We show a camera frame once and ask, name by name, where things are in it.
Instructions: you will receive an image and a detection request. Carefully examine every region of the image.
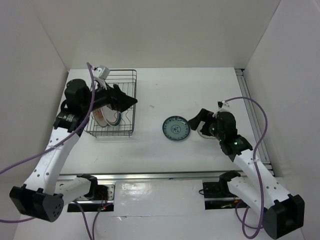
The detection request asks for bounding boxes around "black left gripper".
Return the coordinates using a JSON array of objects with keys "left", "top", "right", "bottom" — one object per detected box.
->
[{"left": 81, "top": 78, "right": 137, "bottom": 113}]

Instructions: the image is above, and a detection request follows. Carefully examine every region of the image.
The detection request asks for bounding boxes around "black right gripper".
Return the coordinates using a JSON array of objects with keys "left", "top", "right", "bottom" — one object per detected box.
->
[{"left": 187, "top": 108, "right": 224, "bottom": 141}]

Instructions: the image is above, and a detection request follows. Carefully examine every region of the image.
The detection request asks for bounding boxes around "green red rimmed white plate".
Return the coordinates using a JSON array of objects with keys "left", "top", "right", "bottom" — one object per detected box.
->
[{"left": 101, "top": 106, "right": 122, "bottom": 127}]

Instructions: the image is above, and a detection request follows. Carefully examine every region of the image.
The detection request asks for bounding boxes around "orange sunburst white plate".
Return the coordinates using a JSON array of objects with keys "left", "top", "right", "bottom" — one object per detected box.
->
[{"left": 92, "top": 108, "right": 108, "bottom": 128}]

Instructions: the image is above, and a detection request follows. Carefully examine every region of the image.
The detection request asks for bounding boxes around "blue patterned small plate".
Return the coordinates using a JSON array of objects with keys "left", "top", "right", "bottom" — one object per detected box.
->
[{"left": 162, "top": 115, "right": 191, "bottom": 142}]

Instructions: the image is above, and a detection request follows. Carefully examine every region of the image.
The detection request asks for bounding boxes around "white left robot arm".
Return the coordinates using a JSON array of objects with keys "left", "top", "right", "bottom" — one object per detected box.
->
[{"left": 9, "top": 79, "right": 138, "bottom": 222}]

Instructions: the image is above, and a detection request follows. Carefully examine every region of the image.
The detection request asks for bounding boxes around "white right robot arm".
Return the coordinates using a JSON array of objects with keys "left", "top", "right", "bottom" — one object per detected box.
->
[{"left": 188, "top": 108, "right": 305, "bottom": 240}]

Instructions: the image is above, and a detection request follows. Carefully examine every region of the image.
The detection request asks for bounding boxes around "clear glass square plate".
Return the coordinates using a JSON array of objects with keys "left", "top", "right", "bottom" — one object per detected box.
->
[{"left": 196, "top": 125, "right": 217, "bottom": 140}]

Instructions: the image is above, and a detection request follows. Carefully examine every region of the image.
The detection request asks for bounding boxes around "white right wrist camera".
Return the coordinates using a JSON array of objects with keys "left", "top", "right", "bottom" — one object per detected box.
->
[{"left": 216, "top": 100, "right": 230, "bottom": 113}]

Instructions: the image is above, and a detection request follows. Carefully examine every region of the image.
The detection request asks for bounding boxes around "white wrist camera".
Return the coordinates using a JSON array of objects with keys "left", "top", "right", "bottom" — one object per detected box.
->
[
  {"left": 216, "top": 100, "right": 230, "bottom": 113},
  {"left": 92, "top": 66, "right": 110, "bottom": 89}
]

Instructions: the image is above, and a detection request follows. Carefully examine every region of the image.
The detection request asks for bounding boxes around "grey wire dish rack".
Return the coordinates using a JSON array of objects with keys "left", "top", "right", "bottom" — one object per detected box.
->
[{"left": 85, "top": 69, "right": 137, "bottom": 139}]

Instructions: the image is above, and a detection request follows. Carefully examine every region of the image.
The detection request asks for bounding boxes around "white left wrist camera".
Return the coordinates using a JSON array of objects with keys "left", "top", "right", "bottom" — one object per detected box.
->
[{"left": 92, "top": 66, "right": 110, "bottom": 89}]

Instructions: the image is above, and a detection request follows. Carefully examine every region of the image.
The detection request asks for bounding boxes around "aluminium right side rail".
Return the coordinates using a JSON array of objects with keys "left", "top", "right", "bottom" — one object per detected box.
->
[{"left": 234, "top": 68, "right": 275, "bottom": 176}]

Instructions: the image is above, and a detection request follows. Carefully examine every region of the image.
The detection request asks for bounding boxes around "aluminium rail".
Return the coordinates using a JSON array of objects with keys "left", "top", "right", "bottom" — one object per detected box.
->
[
  {"left": 59, "top": 170, "right": 247, "bottom": 182},
  {"left": 234, "top": 68, "right": 275, "bottom": 176}
]

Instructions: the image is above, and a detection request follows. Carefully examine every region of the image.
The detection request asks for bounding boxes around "aluminium front rail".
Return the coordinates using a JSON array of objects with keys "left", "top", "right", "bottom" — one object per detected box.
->
[{"left": 59, "top": 170, "right": 247, "bottom": 182}]

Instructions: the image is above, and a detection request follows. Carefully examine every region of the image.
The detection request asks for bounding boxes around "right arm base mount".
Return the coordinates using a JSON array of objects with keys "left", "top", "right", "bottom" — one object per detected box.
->
[{"left": 198, "top": 170, "right": 247, "bottom": 210}]

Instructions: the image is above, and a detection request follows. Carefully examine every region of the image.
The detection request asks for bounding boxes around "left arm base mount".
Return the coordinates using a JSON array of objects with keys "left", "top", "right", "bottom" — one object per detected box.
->
[{"left": 75, "top": 180, "right": 116, "bottom": 213}]

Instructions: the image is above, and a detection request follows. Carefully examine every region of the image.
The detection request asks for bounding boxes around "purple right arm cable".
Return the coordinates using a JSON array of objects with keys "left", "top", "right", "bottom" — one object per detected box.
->
[{"left": 224, "top": 96, "right": 269, "bottom": 238}]

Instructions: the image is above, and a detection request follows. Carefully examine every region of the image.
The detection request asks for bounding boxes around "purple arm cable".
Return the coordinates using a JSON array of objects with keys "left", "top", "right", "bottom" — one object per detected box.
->
[
  {"left": 224, "top": 96, "right": 269, "bottom": 238},
  {"left": 0, "top": 61, "right": 97, "bottom": 240}
]

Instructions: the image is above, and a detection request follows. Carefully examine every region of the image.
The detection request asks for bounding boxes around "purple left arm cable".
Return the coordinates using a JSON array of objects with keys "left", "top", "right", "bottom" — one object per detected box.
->
[{"left": 0, "top": 61, "right": 97, "bottom": 240}]

